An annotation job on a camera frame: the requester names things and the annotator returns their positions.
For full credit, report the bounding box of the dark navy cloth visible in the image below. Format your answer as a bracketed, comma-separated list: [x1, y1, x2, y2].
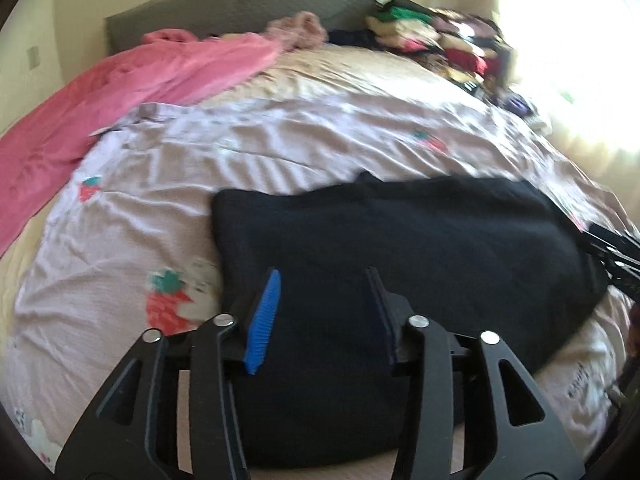
[327, 29, 381, 49]

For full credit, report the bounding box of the pink blanket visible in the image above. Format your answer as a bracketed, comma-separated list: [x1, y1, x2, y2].
[0, 29, 286, 256]

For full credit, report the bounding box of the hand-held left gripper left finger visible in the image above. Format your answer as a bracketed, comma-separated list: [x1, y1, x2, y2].
[55, 267, 282, 480]

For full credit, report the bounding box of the black t-shirt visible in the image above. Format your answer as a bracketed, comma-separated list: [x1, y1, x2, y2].
[212, 171, 608, 468]

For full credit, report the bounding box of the pale curtain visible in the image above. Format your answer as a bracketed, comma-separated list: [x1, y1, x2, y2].
[492, 0, 640, 186]

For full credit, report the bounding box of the pink fluffy cloth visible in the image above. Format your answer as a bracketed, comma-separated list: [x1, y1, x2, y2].
[267, 11, 329, 52]

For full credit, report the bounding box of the grey padded headboard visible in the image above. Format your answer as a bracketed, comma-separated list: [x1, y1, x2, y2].
[104, 0, 382, 54]

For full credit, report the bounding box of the lilac strawberry print blanket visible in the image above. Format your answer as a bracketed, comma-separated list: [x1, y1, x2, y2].
[10, 95, 636, 473]

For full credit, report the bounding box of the pile of folded clothes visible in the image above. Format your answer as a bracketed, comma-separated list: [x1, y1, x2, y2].
[367, 0, 516, 97]

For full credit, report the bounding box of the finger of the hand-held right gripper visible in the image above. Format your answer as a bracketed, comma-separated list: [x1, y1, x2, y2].
[597, 256, 640, 302]
[580, 222, 640, 261]

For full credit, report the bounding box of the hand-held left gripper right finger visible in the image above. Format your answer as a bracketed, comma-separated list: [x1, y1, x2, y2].
[365, 266, 586, 480]

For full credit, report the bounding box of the beige bed sheet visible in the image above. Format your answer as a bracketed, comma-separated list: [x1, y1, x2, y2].
[197, 44, 493, 113]

